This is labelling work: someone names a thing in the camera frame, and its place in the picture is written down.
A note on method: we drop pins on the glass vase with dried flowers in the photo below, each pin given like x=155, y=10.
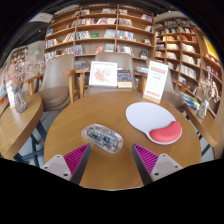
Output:
x=203, y=108
x=19, y=100

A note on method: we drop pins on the curved wooden bookshelf unit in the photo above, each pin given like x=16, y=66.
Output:
x=186, y=50

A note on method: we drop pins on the small distant bookshelf unit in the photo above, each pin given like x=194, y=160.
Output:
x=18, y=56

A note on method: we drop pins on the wide wooden bookshelf unit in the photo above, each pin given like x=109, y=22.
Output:
x=100, y=33

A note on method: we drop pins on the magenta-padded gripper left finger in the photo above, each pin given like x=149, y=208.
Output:
x=75, y=159

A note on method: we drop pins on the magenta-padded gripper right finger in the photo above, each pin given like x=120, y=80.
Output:
x=148, y=159

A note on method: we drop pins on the beige armchair with wooden arms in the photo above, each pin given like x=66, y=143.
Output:
x=173, y=98
x=110, y=56
x=56, y=93

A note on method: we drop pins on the white framed floral picture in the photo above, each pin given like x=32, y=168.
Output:
x=103, y=74

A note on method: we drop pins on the dark book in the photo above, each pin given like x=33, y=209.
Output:
x=124, y=78

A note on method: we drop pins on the blue and yellow book stack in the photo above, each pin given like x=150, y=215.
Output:
x=189, y=100

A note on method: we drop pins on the white mouse pad, red rest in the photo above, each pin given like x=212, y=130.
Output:
x=146, y=116

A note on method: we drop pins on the white ceiling air unit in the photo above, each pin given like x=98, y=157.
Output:
x=40, y=17

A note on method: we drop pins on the light blue book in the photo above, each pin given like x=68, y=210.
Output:
x=142, y=70

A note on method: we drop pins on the transparent computer mouse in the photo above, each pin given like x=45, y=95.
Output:
x=101, y=137

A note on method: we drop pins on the white sign on wooden stand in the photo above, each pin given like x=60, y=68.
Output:
x=155, y=80

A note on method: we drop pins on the small white card sign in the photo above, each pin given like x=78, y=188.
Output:
x=10, y=95

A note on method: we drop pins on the round wooden side table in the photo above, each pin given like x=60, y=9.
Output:
x=203, y=128
x=16, y=130

